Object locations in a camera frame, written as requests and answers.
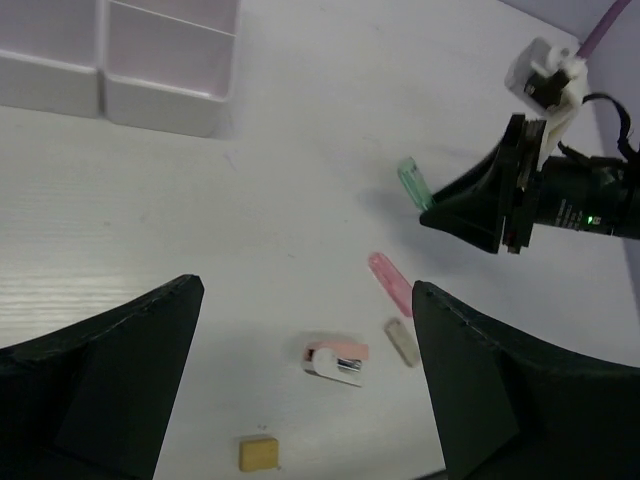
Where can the yellow eraser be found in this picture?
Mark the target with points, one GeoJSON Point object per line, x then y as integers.
{"type": "Point", "coordinates": [258, 453]}

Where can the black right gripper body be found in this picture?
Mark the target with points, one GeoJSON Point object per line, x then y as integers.
{"type": "Point", "coordinates": [592, 194]}

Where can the grey white eraser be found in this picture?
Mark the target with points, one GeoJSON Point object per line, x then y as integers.
{"type": "Point", "coordinates": [403, 342]}

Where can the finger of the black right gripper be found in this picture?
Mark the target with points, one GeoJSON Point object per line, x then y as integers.
{"type": "Point", "coordinates": [486, 178]}
{"type": "Point", "coordinates": [472, 218]}

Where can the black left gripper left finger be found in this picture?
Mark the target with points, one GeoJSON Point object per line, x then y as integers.
{"type": "Point", "coordinates": [93, 400]}

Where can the right white compartment organizer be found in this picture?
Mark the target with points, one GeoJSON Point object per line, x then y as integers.
{"type": "Point", "coordinates": [168, 65]}

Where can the pink mini stapler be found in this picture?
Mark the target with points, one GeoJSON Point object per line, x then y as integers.
{"type": "Point", "coordinates": [340, 362]}

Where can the left white compartment organizer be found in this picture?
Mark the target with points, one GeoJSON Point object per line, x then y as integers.
{"type": "Point", "coordinates": [51, 54]}

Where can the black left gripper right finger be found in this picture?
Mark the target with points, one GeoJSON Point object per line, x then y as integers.
{"type": "Point", "coordinates": [508, 405]}

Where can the white compartment organizer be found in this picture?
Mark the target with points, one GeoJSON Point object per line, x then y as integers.
{"type": "Point", "coordinates": [51, 54]}
{"type": "Point", "coordinates": [168, 65]}

